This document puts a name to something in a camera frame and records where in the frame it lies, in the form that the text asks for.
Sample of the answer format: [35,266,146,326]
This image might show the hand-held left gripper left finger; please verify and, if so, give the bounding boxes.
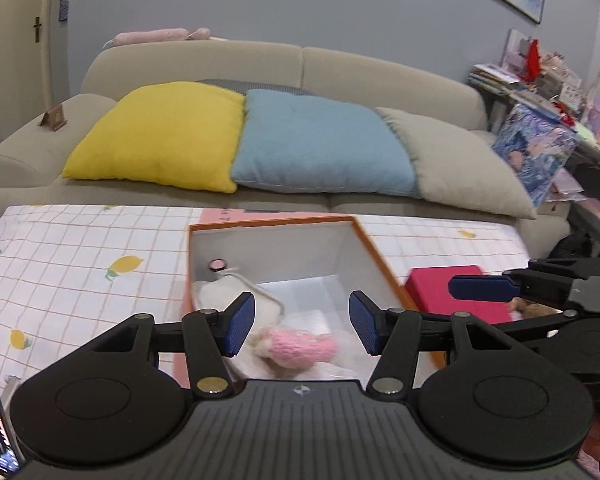
[77,291,257,397]

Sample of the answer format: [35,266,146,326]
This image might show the cream door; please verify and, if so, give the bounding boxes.
[0,0,56,161]

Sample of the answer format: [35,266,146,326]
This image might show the beige fabric sofa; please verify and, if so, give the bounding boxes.
[0,40,571,256]

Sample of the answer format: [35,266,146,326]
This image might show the red lidded box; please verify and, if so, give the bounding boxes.
[405,264,513,323]

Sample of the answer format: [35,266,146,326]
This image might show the blue printed pillow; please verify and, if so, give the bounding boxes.
[492,105,578,208]

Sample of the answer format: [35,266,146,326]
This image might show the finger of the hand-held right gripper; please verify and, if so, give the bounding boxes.
[492,309,579,345]
[447,258,600,307]

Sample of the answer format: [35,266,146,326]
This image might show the pink plastic folders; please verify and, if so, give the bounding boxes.
[545,167,586,202]

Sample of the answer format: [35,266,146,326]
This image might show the light blue pillow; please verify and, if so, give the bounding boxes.
[230,89,421,198]

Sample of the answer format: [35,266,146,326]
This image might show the stack of books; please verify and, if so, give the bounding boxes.
[467,63,521,92]

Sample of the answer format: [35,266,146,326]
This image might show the cluttered study desk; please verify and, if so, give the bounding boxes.
[480,80,600,241]

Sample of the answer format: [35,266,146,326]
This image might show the pink crochet toy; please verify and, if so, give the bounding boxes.
[252,325,338,368]

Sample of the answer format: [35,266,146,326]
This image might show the small brown card stand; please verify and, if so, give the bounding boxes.
[38,106,67,132]

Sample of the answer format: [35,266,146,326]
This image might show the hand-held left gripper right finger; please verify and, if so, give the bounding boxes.
[348,290,527,397]

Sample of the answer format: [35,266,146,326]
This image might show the yellow pillow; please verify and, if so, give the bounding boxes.
[61,81,246,195]

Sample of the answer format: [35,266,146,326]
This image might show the white knitted pouch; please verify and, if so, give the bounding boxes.
[192,265,286,346]

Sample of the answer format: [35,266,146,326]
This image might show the lemon print checked tablecloth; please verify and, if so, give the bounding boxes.
[0,204,531,396]

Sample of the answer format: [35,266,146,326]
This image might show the grey-green pillow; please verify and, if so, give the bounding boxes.
[375,106,538,221]

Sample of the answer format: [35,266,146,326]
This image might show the red hanging ornament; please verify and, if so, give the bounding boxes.
[522,40,543,82]

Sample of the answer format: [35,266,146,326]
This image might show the brown plush toy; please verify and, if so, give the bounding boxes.
[510,297,556,318]

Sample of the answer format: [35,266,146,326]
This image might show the long pink plush toy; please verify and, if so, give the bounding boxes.
[102,27,213,51]

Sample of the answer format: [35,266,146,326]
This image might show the orange cardboard box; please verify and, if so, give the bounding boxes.
[182,210,453,396]

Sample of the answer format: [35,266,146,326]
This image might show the black backpack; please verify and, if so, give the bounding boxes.
[550,232,600,267]

